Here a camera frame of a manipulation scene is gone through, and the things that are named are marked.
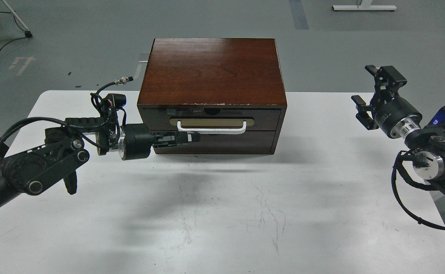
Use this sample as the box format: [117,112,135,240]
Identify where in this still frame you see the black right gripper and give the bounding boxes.
[351,65,422,139]

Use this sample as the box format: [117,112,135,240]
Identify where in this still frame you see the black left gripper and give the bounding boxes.
[118,123,200,160]

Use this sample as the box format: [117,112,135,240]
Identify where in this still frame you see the wooden drawer with white handle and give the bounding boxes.
[139,108,283,131]

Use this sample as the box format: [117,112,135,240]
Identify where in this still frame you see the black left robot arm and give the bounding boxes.
[0,92,200,207]

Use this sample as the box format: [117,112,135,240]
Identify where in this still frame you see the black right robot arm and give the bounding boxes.
[351,65,445,195]

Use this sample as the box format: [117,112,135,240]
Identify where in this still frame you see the dark wooden drawer cabinet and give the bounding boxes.
[137,38,287,155]

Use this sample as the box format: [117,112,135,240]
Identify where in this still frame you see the white table base foot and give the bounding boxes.
[332,0,397,12]

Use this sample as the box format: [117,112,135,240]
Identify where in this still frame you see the white stand leg with caster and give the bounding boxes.
[0,0,33,38]

